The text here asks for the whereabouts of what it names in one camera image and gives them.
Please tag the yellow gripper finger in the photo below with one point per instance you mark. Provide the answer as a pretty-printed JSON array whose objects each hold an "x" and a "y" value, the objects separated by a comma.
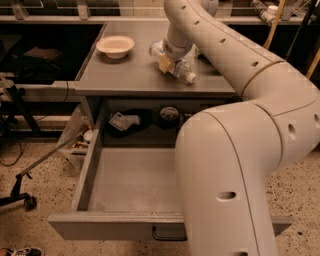
[{"x": 166, "y": 64}]

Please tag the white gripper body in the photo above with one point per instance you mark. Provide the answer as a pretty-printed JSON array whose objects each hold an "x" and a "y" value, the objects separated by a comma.
[{"x": 173, "y": 53}]

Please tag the blue plastic water bottle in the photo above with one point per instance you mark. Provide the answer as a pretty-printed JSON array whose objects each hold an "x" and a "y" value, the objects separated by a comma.
[{"x": 182, "y": 68}]

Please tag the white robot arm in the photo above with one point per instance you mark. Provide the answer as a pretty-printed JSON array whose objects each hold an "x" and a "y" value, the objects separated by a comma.
[{"x": 224, "y": 154}]

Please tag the grey cabinet counter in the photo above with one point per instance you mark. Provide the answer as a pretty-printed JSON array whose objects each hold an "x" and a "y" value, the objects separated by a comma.
[{"x": 138, "y": 74}]

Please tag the grey open top drawer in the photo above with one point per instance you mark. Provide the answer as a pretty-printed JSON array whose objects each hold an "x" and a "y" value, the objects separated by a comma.
[{"x": 128, "y": 185}]

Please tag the green chip bag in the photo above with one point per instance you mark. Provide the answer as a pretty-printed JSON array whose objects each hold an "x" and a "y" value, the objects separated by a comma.
[{"x": 197, "y": 51}]

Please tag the white paper bowl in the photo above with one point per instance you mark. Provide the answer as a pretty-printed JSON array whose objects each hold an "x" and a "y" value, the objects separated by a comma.
[{"x": 115, "y": 47}]

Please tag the black round tape roll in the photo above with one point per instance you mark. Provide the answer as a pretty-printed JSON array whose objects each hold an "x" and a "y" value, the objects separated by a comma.
[{"x": 169, "y": 117}]

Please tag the wooden stick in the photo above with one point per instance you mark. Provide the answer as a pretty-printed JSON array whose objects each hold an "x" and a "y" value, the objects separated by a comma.
[{"x": 274, "y": 25}]

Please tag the black white sneaker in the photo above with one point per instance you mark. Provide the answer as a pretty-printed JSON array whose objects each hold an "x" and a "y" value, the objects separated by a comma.
[{"x": 22, "y": 252}]

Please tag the black drawer handle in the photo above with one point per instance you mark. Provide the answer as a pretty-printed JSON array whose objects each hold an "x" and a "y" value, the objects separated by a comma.
[{"x": 168, "y": 234}]

